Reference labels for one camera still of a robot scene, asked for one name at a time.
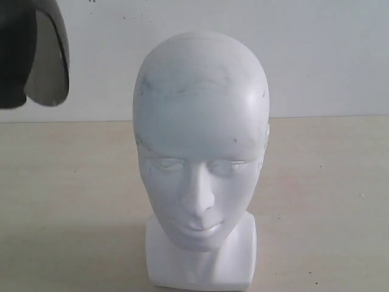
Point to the black helmet with tinted visor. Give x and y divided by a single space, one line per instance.
34 54

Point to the white mannequin head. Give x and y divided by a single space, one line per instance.
201 123

